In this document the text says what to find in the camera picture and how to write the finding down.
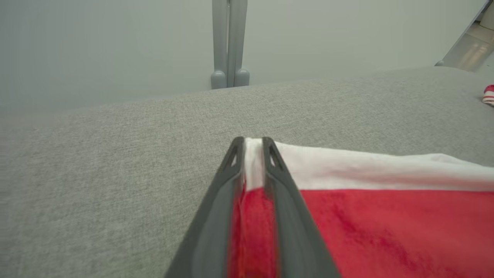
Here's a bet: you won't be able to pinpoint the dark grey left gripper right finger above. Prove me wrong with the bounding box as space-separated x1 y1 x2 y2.
262 136 342 278

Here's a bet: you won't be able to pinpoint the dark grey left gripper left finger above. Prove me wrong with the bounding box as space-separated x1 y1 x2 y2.
164 136 246 278

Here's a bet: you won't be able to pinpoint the red white-striped shorts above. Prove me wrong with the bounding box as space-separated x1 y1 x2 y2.
228 137 494 278

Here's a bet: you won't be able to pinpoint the red number 23 jersey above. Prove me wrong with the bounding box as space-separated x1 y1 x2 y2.
482 84 494 107

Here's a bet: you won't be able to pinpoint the grey double partition post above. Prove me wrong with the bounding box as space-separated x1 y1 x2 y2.
210 0 250 90

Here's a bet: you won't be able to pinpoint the thin grey partition post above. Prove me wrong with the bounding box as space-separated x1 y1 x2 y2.
435 0 491 67

